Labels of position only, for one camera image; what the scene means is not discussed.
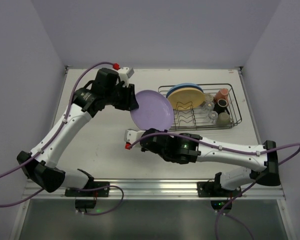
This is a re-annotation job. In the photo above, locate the clear glass tumbler far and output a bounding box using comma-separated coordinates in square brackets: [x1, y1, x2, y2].
[202, 101, 215, 112]

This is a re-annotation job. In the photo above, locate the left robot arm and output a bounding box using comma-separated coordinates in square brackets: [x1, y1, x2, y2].
[16, 67, 139, 193]

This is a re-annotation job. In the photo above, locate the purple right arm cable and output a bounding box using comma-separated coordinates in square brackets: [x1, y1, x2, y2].
[124, 128, 300, 240]

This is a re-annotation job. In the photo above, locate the black base bracket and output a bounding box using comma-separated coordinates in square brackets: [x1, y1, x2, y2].
[196, 172, 242, 198]
[64, 181, 110, 198]

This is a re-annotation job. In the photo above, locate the tan yellow plate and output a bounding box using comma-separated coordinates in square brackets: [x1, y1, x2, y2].
[167, 87, 205, 111]

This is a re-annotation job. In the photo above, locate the dark wire dish rack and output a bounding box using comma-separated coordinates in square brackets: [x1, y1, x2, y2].
[158, 83, 242, 131]

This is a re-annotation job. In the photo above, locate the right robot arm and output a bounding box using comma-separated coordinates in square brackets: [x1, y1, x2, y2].
[131, 128, 281, 193]

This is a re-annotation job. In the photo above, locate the pink mug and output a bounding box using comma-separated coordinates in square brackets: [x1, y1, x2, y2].
[213, 88, 229, 102]

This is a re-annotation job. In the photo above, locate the speckled ceramic cup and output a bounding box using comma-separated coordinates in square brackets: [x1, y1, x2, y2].
[204, 93, 214, 103]

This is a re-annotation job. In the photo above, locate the blue plate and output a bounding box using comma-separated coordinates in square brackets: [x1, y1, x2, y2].
[165, 83, 203, 98]

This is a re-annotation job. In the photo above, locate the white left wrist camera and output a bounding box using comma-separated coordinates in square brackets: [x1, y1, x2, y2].
[117, 67, 135, 84]

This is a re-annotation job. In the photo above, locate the black left base bracket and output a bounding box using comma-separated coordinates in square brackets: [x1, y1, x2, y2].
[64, 181, 110, 198]

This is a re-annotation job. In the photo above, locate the black mug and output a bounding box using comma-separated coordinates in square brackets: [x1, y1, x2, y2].
[213, 98, 228, 114]

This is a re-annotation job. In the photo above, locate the grey green mug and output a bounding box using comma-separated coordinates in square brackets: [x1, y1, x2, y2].
[216, 112, 231, 125]

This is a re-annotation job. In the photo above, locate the clear glass tumbler near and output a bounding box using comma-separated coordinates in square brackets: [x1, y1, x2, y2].
[208, 110, 219, 124]

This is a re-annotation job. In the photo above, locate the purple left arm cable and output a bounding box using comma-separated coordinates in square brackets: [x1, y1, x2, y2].
[0, 60, 121, 208]

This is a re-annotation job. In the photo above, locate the clear glass tumbler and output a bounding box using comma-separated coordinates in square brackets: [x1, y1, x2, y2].
[208, 110, 219, 124]
[202, 101, 215, 112]

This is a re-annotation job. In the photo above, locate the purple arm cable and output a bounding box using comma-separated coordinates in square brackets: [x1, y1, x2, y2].
[124, 128, 300, 240]
[0, 60, 121, 208]

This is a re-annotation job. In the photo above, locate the black right base bracket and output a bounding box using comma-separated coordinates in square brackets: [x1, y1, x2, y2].
[196, 172, 242, 198]

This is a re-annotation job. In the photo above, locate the aluminium mounting rail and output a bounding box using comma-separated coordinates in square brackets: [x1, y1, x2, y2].
[22, 179, 286, 200]

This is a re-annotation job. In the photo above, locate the purple plate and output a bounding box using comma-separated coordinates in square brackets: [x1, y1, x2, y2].
[130, 90, 174, 131]

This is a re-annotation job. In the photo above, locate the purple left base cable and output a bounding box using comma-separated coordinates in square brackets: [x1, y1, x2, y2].
[74, 184, 125, 216]

